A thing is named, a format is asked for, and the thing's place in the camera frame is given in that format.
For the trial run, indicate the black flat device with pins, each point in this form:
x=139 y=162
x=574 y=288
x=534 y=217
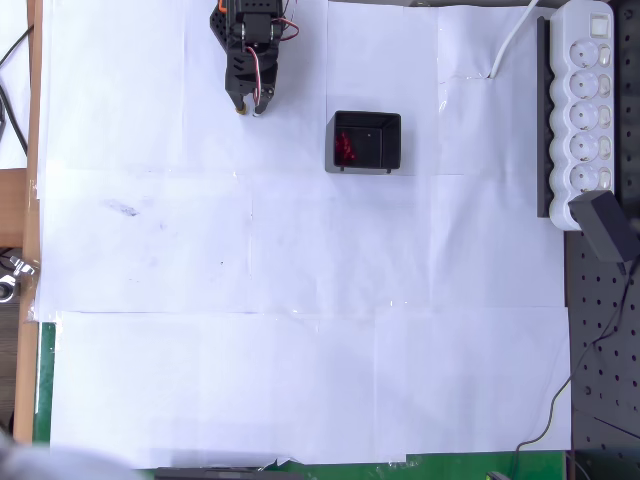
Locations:
x=225 y=474

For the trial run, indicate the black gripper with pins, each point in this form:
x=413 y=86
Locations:
x=243 y=89

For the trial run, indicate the black power adapter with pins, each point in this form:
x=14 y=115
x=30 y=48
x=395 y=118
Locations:
x=602 y=225

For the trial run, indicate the metal clamp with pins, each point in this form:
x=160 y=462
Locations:
x=20 y=267

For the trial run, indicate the black open box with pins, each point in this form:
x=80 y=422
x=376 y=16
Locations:
x=345 y=120

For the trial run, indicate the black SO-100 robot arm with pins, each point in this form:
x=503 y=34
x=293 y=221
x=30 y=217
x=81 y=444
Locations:
x=260 y=27

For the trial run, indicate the grey blurred object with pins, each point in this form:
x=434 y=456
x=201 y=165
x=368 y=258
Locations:
x=50 y=462

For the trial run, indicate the white paper covering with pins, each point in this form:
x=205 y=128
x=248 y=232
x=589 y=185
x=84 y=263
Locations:
x=350 y=350

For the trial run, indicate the white power strip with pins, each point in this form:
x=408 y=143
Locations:
x=582 y=120

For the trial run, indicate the dark ribbed panel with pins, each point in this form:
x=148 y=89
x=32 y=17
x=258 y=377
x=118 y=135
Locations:
x=7 y=360

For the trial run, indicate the black pegboard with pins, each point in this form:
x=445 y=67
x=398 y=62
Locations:
x=605 y=320

